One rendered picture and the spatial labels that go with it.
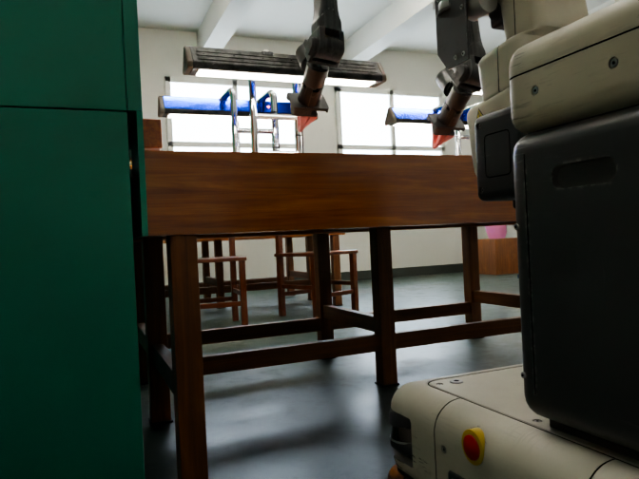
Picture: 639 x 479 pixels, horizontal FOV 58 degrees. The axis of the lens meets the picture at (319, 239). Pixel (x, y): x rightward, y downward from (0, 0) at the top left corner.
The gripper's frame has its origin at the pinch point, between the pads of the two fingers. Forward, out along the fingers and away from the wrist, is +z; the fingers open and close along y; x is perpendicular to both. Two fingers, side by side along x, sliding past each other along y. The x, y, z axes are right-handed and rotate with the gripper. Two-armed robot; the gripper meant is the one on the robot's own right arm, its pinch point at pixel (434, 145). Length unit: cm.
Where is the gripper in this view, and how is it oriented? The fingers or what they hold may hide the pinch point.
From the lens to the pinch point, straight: 175.5
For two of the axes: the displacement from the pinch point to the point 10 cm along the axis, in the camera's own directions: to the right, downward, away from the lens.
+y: -9.2, 0.6, -3.8
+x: 2.9, 7.5, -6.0
